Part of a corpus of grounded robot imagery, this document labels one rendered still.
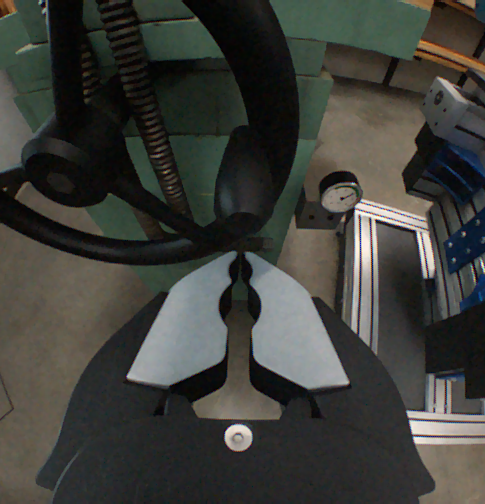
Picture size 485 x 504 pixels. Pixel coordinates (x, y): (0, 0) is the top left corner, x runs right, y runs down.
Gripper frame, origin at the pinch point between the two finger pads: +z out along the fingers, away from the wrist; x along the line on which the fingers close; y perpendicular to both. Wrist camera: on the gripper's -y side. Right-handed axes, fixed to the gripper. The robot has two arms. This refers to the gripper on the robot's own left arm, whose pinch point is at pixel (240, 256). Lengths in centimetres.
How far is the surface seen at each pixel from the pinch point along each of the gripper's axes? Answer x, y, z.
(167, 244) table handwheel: -7.3, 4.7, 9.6
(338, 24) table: 9.3, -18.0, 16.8
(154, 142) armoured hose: -7.9, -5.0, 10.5
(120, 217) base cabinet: -25.6, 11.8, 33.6
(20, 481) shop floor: -79, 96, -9
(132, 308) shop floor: -42, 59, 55
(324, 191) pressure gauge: 11.7, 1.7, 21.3
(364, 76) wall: 133, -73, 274
